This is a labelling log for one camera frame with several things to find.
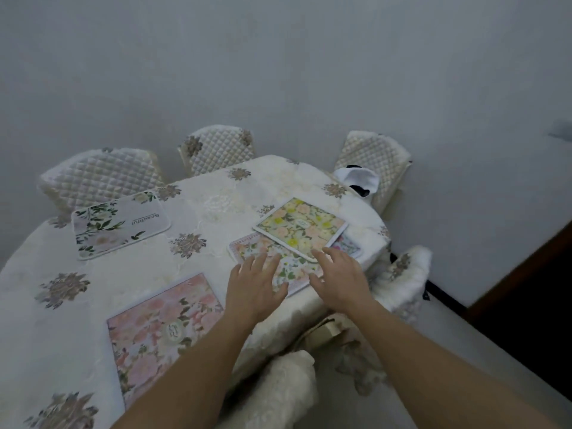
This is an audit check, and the white and black bag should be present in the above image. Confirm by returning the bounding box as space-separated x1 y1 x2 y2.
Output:
332 165 381 199

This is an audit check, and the dark wooden door frame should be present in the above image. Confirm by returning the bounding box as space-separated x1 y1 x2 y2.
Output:
464 219 572 403

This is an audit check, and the blue pink floral placemat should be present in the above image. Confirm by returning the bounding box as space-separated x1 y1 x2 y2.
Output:
332 234 362 260

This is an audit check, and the cream floral tablecloth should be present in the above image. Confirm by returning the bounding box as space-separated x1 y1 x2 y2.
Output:
0 155 393 429

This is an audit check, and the person's left forearm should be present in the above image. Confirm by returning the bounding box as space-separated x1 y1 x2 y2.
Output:
111 313 257 429

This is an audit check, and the person's right hand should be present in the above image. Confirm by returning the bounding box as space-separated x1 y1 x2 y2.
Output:
308 247 375 315

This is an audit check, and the wide quilted cream chair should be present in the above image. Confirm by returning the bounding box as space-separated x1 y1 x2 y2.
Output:
38 147 166 212

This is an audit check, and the pastel small-flower placemat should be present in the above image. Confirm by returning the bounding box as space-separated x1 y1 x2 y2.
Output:
227 232 326 298

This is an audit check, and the yellow floral placemat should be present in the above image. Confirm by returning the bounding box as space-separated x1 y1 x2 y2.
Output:
252 197 349 263

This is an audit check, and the person's right forearm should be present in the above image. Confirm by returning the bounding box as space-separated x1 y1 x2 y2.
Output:
344 301 561 429

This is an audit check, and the fluffy white chair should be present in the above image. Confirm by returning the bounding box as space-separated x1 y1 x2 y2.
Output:
214 350 319 429
369 245 433 324

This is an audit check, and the person's left hand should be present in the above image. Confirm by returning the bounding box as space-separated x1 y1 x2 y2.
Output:
224 251 290 327

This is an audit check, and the white leaf print placemat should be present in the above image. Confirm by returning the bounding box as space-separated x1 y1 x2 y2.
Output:
72 190 172 261

